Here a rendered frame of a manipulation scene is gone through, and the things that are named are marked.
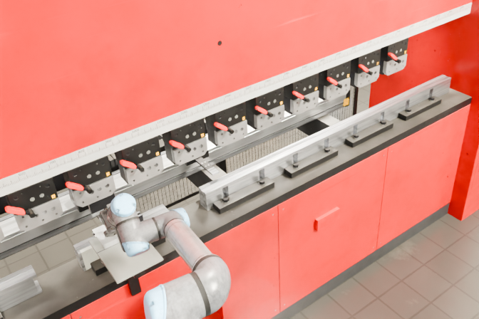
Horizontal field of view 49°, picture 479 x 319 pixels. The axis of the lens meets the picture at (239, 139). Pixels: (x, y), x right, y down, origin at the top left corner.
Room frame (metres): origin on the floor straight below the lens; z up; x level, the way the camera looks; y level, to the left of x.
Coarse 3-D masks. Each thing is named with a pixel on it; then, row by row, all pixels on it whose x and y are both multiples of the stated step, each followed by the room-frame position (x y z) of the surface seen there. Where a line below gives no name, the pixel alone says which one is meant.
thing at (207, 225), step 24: (456, 96) 2.62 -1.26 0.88; (408, 120) 2.39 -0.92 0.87; (432, 120) 2.41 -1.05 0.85; (360, 144) 2.19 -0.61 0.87; (384, 144) 2.20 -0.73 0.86; (312, 168) 2.01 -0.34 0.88; (336, 168) 2.02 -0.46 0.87; (264, 192) 1.85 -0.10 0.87; (288, 192) 1.85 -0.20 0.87; (192, 216) 1.72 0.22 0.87; (216, 216) 1.71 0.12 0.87; (240, 216) 1.70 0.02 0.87; (168, 240) 1.59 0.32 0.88; (72, 264) 1.48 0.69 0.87; (48, 288) 1.37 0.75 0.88; (72, 288) 1.36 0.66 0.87; (96, 288) 1.35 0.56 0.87; (24, 312) 1.26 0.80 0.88; (48, 312) 1.26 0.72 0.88; (72, 312) 1.29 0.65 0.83
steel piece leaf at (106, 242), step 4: (100, 232) 1.52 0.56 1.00; (96, 236) 1.50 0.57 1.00; (100, 236) 1.49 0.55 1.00; (104, 236) 1.49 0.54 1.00; (112, 236) 1.49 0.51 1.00; (116, 236) 1.49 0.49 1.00; (100, 240) 1.47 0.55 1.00; (104, 240) 1.47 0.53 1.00; (108, 240) 1.47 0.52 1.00; (112, 240) 1.47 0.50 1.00; (116, 240) 1.45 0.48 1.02; (104, 244) 1.43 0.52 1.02; (108, 244) 1.44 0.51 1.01; (112, 244) 1.44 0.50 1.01; (104, 248) 1.43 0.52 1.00
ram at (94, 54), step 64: (0, 0) 1.43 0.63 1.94; (64, 0) 1.53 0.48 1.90; (128, 0) 1.63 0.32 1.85; (192, 0) 1.76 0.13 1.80; (256, 0) 1.91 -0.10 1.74; (320, 0) 2.09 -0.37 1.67; (384, 0) 2.31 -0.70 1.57; (448, 0) 2.58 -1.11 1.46; (0, 64) 1.40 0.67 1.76; (64, 64) 1.50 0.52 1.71; (128, 64) 1.61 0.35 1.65; (192, 64) 1.75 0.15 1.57; (256, 64) 1.90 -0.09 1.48; (0, 128) 1.37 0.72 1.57; (64, 128) 1.47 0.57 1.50; (128, 128) 1.59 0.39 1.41; (0, 192) 1.34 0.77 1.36
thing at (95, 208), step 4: (108, 196) 1.55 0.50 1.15; (112, 196) 1.56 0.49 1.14; (100, 200) 1.53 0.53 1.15; (104, 200) 1.54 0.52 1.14; (108, 200) 1.55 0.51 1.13; (92, 204) 1.51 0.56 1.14; (96, 204) 1.52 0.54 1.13; (100, 204) 1.53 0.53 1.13; (104, 204) 1.54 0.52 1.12; (92, 208) 1.51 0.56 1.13; (96, 208) 1.52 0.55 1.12; (100, 208) 1.53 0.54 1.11; (104, 208) 1.54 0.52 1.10; (92, 212) 1.51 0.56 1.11; (96, 212) 1.53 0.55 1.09; (92, 216) 1.52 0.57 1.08
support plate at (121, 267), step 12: (96, 240) 1.48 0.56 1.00; (96, 252) 1.41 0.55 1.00; (108, 252) 1.41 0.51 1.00; (120, 252) 1.40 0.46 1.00; (156, 252) 1.39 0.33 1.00; (108, 264) 1.35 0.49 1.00; (120, 264) 1.34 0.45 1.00; (132, 264) 1.34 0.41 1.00; (144, 264) 1.34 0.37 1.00; (120, 276) 1.29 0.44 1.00
